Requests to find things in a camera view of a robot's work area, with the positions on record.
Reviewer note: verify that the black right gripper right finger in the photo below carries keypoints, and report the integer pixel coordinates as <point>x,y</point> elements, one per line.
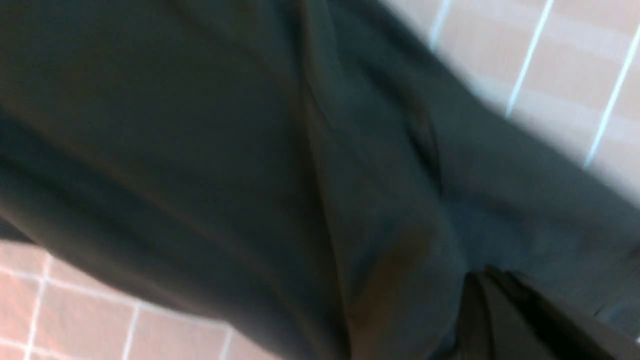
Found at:
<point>567,333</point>

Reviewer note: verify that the dark gray long-sleeve top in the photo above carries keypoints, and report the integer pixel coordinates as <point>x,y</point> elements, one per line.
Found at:
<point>306,170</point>

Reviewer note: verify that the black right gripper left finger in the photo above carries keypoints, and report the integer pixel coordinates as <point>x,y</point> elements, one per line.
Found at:
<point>490,327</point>

